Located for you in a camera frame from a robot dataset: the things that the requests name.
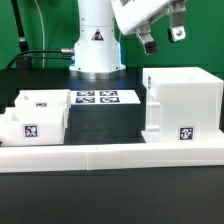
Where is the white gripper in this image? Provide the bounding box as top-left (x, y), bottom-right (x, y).
top-left (111, 0), bottom-right (186, 55)

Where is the white drawer cabinet frame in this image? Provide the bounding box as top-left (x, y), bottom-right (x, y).
top-left (142, 67), bottom-right (224, 143)

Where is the white drawer box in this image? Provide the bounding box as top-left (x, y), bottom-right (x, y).
top-left (14, 89), bottom-right (71, 117)
top-left (0, 107), bottom-right (67, 146)

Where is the white front drawer box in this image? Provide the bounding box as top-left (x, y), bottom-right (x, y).
top-left (0, 107), bottom-right (67, 146)

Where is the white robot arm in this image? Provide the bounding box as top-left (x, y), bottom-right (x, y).
top-left (69, 0), bottom-right (187, 80)

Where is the white fiducial marker sheet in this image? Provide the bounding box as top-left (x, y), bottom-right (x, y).
top-left (71, 90), bottom-right (140, 105)

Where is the black pole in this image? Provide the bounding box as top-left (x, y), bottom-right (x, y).
top-left (11, 0), bottom-right (32, 70)

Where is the black cable with metal connector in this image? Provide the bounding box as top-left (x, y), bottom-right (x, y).
top-left (6, 48), bottom-right (76, 70)

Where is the white thin cable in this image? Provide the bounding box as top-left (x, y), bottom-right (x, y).
top-left (33, 0), bottom-right (47, 69)

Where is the white U-shaped boundary wall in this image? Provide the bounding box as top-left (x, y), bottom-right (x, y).
top-left (0, 139), bottom-right (224, 173)

